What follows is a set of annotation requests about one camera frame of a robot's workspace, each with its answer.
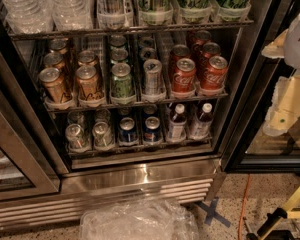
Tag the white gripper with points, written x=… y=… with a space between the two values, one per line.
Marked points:
x=299 y=40

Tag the silver redbull can front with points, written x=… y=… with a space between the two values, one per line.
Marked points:
x=152 y=76

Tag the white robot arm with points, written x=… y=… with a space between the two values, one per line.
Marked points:
x=292 y=45

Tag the middle right coca-cola can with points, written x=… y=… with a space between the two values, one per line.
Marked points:
x=207 y=51

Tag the coca-cola can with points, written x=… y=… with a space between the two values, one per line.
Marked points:
x=198 y=38
x=178 y=51
x=183 y=77
x=207 y=51
x=214 y=73

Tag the front right coca-cola can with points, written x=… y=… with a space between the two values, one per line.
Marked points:
x=214 y=73

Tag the rear coca-cola can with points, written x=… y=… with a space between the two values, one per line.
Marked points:
x=198 y=38

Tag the right glass fridge door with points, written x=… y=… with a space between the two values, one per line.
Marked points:
x=262 y=131

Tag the green lacroix can top left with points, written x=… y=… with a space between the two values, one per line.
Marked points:
x=191 y=11

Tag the back left coca-cola can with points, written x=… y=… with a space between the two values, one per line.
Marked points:
x=178 y=51

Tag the front left coca-cola can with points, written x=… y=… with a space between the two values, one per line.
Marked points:
x=183 y=77

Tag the redbull can second row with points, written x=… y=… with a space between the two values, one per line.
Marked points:
x=147 y=53

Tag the green plaid can top shelf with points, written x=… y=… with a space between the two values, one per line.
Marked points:
x=155 y=12

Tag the redbull can back row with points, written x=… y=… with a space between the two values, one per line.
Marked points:
x=146 y=42

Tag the front blue pepsi can right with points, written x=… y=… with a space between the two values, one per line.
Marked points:
x=152 y=130

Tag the blue pepsi can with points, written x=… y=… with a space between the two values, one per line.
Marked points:
x=127 y=130
x=152 y=130

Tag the front green lacroix can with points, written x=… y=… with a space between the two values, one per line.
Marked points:
x=121 y=81

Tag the middle green lacroix can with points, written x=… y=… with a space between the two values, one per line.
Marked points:
x=119 y=55

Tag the rear green lacroix can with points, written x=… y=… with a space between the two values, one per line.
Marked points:
x=117 y=41

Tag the front blue pepsi can left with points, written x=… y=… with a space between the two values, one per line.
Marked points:
x=127 y=130

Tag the orange can column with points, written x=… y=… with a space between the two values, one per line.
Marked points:
x=55 y=84
x=89 y=83
x=59 y=45
x=87 y=58
x=55 y=60

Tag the rear silver can bottom left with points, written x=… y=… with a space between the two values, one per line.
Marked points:
x=77 y=117

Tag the rear orange can left column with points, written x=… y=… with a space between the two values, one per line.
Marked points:
x=59 y=45

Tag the front silver can bottom left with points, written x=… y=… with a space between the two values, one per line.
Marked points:
x=76 y=137

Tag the middle orange can left column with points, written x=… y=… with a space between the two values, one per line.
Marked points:
x=55 y=60

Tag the front orange can left column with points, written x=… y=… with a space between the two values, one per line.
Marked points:
x=55 y=84

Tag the stainless fridge base grille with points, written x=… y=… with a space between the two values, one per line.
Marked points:
x=184 y=180

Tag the right white-cap bottle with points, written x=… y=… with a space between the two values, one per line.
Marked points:
x=202 y=121

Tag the white-cap bottle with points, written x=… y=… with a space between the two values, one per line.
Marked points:
x=202 y=121
x=177 y=121

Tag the left white-cap bottle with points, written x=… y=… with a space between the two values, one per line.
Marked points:
x=177 y=121

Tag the yellow black stand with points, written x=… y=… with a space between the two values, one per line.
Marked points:
x=287 y=211

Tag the blue tape cross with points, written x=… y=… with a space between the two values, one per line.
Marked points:
x=212 y=214

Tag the clear plastic bag on floor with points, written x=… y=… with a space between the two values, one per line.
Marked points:
x=162 y=219

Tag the water bottle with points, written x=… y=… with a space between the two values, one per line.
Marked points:
x=72 y=14
x=29 y=16

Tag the water bottle top left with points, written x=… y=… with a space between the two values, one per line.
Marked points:
x=29 y=16

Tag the top wire shelf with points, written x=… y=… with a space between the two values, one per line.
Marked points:
x=129 y=30

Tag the wire shelf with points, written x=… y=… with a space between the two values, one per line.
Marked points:
x=129 y=30
x=134 y=101

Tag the middle wire shelf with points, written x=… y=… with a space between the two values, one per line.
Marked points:
x=134 y=101

